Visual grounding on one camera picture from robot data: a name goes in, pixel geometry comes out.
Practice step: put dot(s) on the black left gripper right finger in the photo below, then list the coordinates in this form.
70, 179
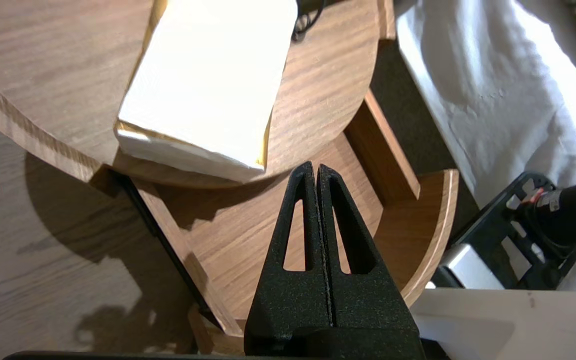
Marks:
368, 300

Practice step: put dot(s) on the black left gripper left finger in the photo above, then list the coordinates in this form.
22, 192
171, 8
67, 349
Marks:
288, 300

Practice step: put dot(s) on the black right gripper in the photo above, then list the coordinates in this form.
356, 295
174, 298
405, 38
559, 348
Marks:
573, 215

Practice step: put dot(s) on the curved wooden table drawer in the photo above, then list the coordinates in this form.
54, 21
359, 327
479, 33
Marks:
238, 235

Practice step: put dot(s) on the gold tissue box white tissue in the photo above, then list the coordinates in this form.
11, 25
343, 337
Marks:
208, 85

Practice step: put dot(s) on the white robot body panel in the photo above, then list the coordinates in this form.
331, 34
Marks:
518, 325

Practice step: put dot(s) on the grey fabric bed base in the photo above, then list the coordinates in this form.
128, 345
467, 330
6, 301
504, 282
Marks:
430, 150

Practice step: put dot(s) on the round wooden side table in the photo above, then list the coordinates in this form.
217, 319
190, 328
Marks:
43, 60

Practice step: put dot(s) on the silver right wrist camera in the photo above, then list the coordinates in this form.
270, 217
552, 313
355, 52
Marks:
468, 267

